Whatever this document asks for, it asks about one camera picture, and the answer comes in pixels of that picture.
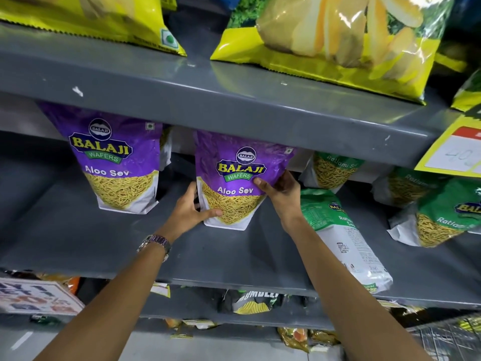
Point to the person's left hand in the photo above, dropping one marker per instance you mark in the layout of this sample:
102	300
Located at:
186	215

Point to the person's right hand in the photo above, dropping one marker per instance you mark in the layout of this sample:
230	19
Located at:
282	201

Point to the person's right thumb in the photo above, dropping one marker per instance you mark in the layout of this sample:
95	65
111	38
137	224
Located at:
263	184

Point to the person's left thumb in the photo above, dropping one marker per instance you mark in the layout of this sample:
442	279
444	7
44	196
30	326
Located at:
208	213

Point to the purple snack pouch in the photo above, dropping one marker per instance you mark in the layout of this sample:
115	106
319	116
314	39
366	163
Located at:
236	176
116	154

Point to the person's right forearm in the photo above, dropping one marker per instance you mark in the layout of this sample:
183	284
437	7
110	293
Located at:
349	293

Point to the person's left forearm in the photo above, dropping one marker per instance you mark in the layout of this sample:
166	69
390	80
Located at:
112	300

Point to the silver wristwatch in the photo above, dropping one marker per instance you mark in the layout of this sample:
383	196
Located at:
156	244

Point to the green white snack pouch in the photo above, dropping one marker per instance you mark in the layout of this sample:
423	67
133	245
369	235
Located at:
338	236
407	186
330	171
443	218

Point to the grey metal shelf board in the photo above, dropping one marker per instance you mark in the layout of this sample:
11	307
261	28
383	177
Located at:
210	90
210	313
124	240

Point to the black yellow chips bag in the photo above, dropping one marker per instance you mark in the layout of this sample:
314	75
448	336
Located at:
251	301

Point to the orange snack packet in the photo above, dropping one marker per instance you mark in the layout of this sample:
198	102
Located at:
297	337

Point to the white red offer sign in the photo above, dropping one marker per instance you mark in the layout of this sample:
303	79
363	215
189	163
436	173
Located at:
35	296

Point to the yellow red price tag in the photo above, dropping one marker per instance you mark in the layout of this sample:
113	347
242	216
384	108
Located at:
453	146

